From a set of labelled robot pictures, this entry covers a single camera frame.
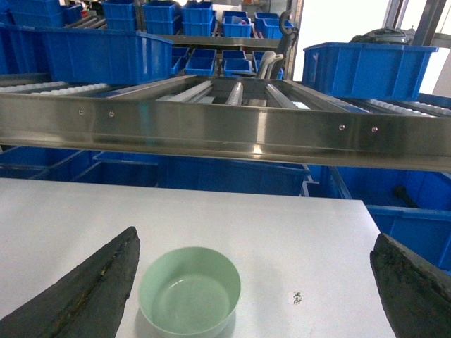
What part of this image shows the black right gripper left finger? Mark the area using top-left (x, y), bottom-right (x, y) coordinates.
top-left (1, 227), bottom-right (140, 337)

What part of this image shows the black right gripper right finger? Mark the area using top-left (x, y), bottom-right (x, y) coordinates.
top-left (370, 233), bottom-right (450, 337)

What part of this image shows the black round object in bin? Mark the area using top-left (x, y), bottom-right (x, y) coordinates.
top-left (350, 27), bottom-right (413, 45)

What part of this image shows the large blue bin left shelf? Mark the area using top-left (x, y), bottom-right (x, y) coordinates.
top-left (1, 24), bottom-right (173, 85)

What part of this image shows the blue bin under shelf centre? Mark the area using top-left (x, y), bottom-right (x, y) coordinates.
top-left (73, 151), bottom-right (309, 196)

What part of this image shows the small marker sticker on table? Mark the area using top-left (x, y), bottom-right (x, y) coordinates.
top-left (292, 292), bottom-right (302, 305)

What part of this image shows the green bowl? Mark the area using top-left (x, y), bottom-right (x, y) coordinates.
top-left (138, 246), bottom-right (241, 337)

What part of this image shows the large blue bin shelf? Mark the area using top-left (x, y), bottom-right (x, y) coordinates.
top-left (302, 42), bottom-right (438, 101)
top-left (1, 24), bottom-right (173, 85)

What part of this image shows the stainless steel roller shelf rack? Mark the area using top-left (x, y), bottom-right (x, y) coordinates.
top-left (1, 74), bottom-right (450, 172)

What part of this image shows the blue bin lower right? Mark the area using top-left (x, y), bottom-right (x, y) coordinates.
top-left (302, 165), bottom-right (450, 273)

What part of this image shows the grey office chair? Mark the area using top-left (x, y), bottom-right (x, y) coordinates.
top-left (254, 10), bottom-right (299, 79)

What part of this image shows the large blue bin right shelf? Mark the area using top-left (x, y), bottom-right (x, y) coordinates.
top-left (302, 42), bottom-right (438, 101)

